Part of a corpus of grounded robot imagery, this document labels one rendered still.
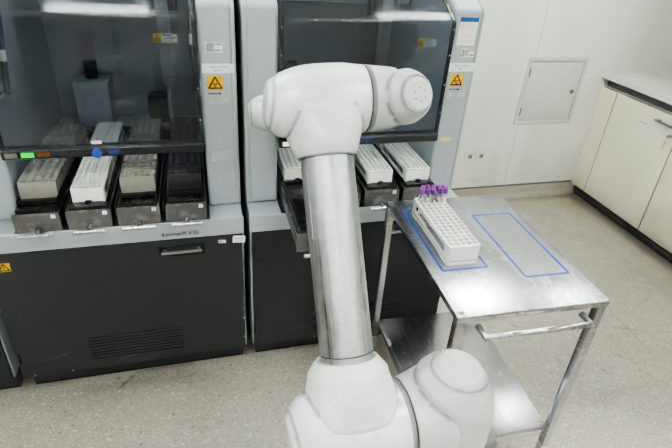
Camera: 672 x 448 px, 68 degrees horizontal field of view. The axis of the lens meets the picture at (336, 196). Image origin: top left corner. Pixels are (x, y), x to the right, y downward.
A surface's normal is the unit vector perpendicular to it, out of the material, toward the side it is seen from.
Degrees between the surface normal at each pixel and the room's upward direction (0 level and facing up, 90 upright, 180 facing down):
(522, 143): 90
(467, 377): 7
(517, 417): 0
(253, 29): 90
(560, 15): 90
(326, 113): 62
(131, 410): 0
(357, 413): 54
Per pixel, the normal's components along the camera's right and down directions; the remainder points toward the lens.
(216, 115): 0.25, 0.48
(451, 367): 0.17, -0.88
